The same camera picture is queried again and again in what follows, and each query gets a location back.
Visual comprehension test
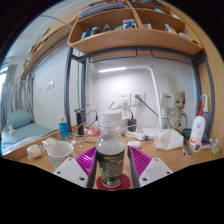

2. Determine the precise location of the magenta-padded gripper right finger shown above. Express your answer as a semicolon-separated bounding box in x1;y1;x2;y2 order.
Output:
127;145;174;189

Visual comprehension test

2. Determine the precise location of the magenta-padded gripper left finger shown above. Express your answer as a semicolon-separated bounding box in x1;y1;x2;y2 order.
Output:
53;145;98;189

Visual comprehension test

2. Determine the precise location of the clear bottle with dark label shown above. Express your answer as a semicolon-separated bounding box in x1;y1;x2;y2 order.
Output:
95;109;127;189

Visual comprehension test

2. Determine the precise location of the white mug with blue print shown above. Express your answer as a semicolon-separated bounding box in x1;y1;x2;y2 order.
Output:
46;142;76;170

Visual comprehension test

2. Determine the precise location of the wrapped pale bun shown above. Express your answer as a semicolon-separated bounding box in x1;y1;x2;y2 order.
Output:
26;143;44;160
42;137;59;149

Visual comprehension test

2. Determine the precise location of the small white earbud case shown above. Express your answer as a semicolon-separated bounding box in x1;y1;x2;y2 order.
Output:
127;140;142;149

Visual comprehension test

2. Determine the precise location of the white power strip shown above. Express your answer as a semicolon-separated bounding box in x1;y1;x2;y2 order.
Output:
124;129;146;141

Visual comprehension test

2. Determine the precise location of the blue tube with white cap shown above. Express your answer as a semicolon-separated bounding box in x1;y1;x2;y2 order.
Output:
57;115;70;141

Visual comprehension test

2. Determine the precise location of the black electric shaver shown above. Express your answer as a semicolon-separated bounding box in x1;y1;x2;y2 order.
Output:
74;108;86;136

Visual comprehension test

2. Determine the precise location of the bed with teal sheet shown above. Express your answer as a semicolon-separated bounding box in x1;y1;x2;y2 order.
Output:
0;121;59;156

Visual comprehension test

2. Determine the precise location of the white pump bottle red top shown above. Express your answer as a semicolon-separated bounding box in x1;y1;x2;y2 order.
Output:
189;104;207;147

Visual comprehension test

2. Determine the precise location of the green packet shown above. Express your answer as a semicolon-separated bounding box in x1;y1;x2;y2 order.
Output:
211;145;222;156

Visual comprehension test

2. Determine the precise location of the wooden tree creature figurine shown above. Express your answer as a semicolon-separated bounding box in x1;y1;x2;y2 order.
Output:
166;90;188;134

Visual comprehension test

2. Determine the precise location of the teal pillow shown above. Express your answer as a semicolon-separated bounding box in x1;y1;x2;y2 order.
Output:
6;109;34;129

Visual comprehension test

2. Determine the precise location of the clear blue spray bottle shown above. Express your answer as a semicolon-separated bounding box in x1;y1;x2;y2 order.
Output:
199;93;212;138

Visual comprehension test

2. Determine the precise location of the white desk lamp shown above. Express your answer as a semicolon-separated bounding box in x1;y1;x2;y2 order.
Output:
97;65;164;139

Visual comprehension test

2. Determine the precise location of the grey striped curtain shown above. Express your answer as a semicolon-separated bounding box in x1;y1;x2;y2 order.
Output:
0;64;34;128

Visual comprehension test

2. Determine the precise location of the wooden shelf unit with items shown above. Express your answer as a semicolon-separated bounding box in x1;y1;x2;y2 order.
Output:
67;0;204;57

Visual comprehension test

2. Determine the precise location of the grey metal desk frame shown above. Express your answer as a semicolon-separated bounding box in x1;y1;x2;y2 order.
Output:
63;46;216;138

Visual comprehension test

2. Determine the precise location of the wooden loft bed frame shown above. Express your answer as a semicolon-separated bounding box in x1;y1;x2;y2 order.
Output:
19;8;83;79

